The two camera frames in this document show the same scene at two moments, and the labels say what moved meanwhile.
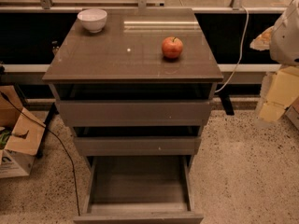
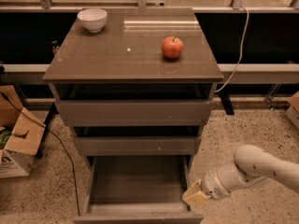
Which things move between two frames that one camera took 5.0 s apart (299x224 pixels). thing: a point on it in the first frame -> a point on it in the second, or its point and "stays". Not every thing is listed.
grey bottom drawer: (139, 189) stays
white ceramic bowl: (92, 19) stays
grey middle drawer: (137, 146) stays
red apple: (172, 47) stays
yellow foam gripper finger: (263, 42) -> (197, 186)
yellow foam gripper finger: (283, 91) -> (195, 197)
